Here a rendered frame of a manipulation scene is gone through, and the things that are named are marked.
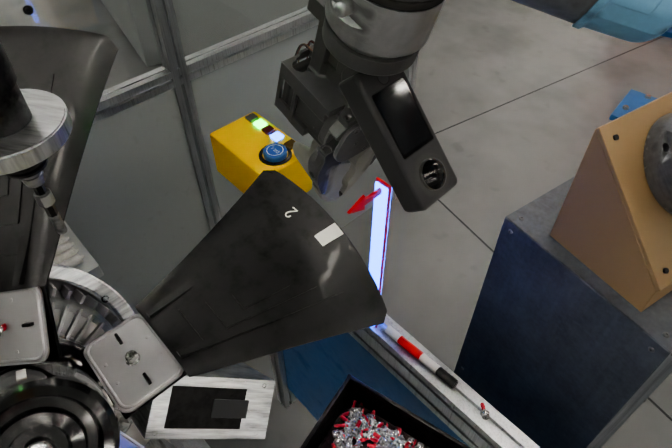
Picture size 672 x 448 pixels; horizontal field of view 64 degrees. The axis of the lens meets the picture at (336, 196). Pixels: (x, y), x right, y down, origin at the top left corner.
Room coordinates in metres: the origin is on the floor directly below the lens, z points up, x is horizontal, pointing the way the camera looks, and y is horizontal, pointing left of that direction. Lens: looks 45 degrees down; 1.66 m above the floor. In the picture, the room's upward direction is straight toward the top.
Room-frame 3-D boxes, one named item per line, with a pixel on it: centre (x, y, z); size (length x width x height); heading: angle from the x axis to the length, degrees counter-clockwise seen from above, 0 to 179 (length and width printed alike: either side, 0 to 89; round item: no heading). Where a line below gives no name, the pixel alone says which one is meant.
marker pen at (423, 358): (0.42, -0.13, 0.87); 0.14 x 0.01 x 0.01; 45
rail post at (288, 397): (0.74, 0.16, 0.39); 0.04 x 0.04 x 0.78; 43
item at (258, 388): (0.31, 0.18, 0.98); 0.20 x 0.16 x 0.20; 43
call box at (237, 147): (0.71, 0.13, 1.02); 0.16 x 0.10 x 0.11; 43
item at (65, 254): (0.60, 0.55, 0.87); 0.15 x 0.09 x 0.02; 134
